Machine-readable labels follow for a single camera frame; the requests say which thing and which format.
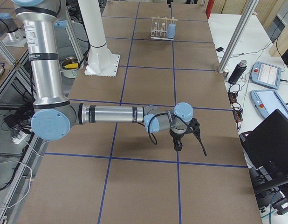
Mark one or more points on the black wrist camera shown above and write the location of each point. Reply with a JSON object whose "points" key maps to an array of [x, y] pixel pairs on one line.
{"points": [[194, 124]]}

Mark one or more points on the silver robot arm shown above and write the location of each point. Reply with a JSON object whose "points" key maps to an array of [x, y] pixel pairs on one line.
{"points": [[55, 114]]}

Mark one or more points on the white pot with banana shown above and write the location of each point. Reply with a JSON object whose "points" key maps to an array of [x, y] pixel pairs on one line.
{"points": [[69, 67]]}

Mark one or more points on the white power strip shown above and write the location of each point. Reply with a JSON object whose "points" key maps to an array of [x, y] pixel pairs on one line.
{"points": [[19, 137]]}

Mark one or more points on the small black adapter box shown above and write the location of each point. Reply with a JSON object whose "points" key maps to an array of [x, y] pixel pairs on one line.
{"points": [[220, 49]]}

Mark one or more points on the blue teach pendant near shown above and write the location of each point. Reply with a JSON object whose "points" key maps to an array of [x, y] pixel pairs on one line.
{"points": [[267, 101]]}

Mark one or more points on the blue teach pendant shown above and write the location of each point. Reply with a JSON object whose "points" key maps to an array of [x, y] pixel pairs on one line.
{"points": [[267, 101], [266, 75]]}

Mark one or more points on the light blue plastic cup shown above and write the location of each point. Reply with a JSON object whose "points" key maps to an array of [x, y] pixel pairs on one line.
{"points": [[171, 31]]}

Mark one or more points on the black water bottle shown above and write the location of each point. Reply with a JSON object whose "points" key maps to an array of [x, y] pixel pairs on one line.
{"points": [[238, 71]]}

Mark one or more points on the white wire cup holder rack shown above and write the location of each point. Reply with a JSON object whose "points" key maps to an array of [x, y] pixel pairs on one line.
{"points": [[159, 27]]}

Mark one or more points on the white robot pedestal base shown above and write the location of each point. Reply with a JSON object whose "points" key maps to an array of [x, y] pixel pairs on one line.
{"points": [[101, 61]]}

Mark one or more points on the aluminium frame structure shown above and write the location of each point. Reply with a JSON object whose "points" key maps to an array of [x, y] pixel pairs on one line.
{"points": [[237, 34]]}

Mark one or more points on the black laptop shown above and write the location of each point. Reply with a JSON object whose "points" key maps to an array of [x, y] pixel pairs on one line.
{"points": [[267, 147]]}

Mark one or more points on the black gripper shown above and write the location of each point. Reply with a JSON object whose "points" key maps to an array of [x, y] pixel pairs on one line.
{"points": [[176, 136]]}

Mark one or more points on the blue teach pendant far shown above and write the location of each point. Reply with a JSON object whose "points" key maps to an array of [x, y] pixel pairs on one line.
{"points": [[266, 75]]}

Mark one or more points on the orange black usb hub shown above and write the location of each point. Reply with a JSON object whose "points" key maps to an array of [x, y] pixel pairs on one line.
{"points": [[235, 106]]}

